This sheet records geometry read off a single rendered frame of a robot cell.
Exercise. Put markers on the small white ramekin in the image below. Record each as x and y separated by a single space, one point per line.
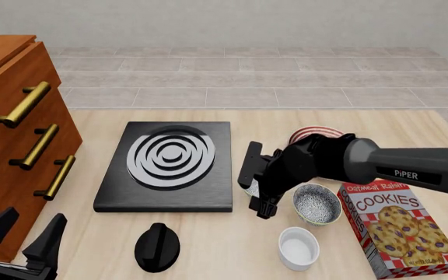
298 248

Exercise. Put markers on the patterned black white bowl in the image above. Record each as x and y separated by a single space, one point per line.
252 189
317 204

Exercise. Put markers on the flat black stove plate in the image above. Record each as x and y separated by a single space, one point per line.
119 189

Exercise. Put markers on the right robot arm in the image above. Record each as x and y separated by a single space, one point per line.
403 163

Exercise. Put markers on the round black stove knob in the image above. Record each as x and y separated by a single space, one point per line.
157 248

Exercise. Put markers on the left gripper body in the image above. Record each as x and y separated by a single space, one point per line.
6 269

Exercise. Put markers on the plate with red rings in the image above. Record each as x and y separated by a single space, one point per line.
305 132

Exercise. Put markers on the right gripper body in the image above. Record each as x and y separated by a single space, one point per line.
265 206

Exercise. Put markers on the red cookies box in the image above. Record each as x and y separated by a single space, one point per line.
403 227

